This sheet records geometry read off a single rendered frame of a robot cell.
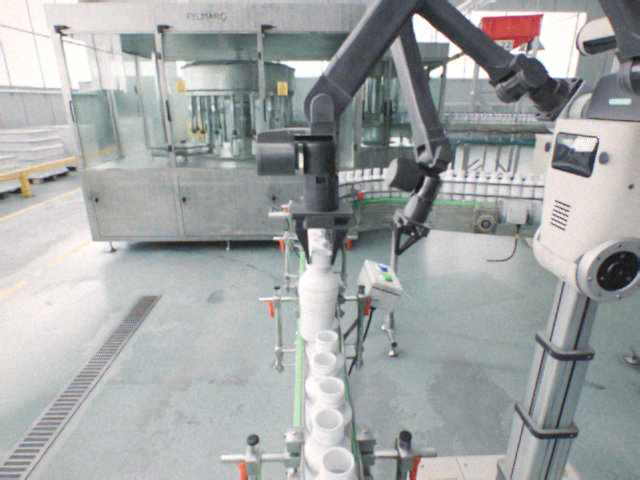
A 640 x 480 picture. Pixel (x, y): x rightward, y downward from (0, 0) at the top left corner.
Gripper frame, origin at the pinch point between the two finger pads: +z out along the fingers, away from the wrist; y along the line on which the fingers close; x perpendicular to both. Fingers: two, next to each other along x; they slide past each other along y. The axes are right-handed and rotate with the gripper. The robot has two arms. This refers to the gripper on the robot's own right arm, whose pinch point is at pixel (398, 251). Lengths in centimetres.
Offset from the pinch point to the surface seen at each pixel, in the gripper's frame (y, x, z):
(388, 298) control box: 3.9, 1.4, 11.1
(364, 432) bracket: 49, -12, 11
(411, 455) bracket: 50, -5, 12
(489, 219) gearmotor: -105, 78, -3
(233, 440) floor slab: -55, -15, 131
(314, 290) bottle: 30.9, -21.8, 2.3
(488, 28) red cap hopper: -585, 198, -228
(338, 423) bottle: 51, -16, 10
